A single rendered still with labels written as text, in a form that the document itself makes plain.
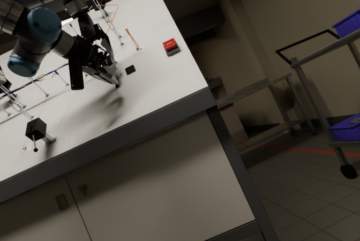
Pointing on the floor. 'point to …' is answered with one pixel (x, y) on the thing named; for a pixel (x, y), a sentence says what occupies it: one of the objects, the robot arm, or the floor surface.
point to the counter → (233, 123)
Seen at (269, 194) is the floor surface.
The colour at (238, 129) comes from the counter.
